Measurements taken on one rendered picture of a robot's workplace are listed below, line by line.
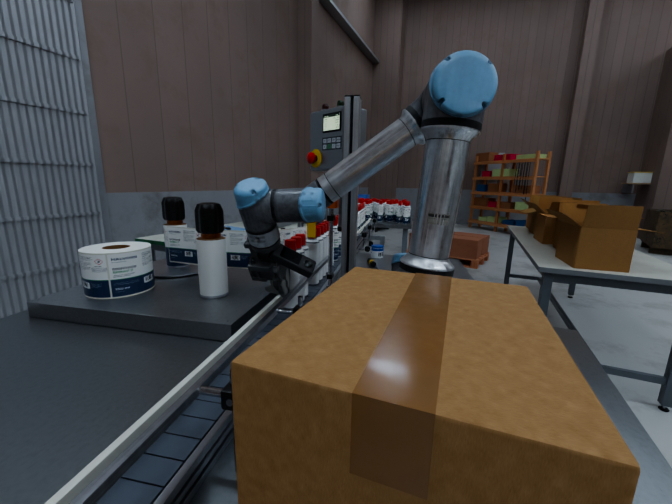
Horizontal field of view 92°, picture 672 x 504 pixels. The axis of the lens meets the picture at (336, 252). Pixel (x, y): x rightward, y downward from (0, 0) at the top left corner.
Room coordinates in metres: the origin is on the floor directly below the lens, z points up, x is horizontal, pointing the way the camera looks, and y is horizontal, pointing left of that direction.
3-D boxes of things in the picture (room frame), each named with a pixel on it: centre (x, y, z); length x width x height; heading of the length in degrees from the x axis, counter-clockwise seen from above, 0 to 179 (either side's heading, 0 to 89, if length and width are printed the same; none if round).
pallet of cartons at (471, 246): (5.40, -1.90, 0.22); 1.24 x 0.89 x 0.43; 59
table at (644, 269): (2.72, -2.01, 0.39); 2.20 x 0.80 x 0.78; 157
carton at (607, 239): (1.98, -1.60, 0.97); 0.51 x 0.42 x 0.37; 73
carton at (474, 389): (0.31, -0.09, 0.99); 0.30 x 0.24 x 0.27; 159
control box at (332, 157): (1.12, 0.00, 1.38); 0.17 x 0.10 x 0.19; 44
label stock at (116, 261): (1.04, 0.73, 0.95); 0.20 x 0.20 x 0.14
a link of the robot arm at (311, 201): (0.74, 0.08, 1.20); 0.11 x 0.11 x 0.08; 84
